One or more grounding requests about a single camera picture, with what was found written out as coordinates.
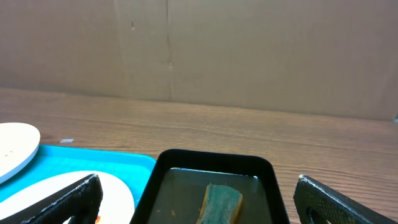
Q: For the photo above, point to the black water tray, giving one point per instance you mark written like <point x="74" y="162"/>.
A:
<point x="176" y="188"/>

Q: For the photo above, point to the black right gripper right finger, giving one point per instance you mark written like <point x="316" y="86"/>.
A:
<point x="318" y="203"/>

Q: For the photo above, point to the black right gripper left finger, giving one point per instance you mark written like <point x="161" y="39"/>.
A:
<point x="77" y="203"/>

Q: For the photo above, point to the green yellow sponge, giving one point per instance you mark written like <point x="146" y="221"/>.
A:
<point x="221" y="205"/>

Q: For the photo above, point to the white plate with red stain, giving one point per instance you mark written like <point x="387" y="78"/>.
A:
<point x="19" y="144"/>

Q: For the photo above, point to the blue plastic tray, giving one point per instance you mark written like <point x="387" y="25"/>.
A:
<point x="133" y="169"/>

